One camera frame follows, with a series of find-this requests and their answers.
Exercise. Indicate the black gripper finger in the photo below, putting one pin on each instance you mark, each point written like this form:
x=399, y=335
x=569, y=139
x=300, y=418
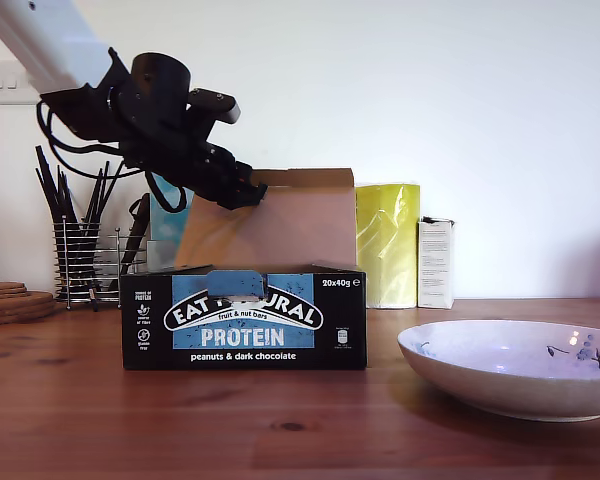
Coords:
x=245, y=196
x=243, y=172

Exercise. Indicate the black snack bar carton box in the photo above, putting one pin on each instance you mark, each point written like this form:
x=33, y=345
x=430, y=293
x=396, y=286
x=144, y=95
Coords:
x=245, y=325

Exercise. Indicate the blue cloud print tissue box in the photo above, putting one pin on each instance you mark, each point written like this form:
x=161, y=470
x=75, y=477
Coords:
x=162, y=220

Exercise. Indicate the grey cloud print tissue box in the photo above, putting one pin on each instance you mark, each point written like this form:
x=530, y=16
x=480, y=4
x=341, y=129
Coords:
x=161, y=256

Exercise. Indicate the white printed carton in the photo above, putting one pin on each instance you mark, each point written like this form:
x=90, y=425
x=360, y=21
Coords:
x=436, y=265

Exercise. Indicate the black stick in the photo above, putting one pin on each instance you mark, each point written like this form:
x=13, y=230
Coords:
x=95, y=194
x=62, y=190
x=50, y=182
x=45, y=192
x=102, y=186
x=111, y=189

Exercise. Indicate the yellow plastic wrapped roll pack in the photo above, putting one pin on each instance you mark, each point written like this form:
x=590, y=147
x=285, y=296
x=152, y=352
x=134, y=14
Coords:
x=387, y=240

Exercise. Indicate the small round cork coasters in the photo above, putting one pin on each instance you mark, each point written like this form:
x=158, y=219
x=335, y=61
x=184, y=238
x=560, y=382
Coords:
x=2, y=289

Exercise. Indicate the white floral ceramic bowl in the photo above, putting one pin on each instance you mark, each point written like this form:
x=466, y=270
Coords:
x=505, y=377

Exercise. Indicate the white wall light switch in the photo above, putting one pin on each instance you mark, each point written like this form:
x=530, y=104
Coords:
x=0, y=92

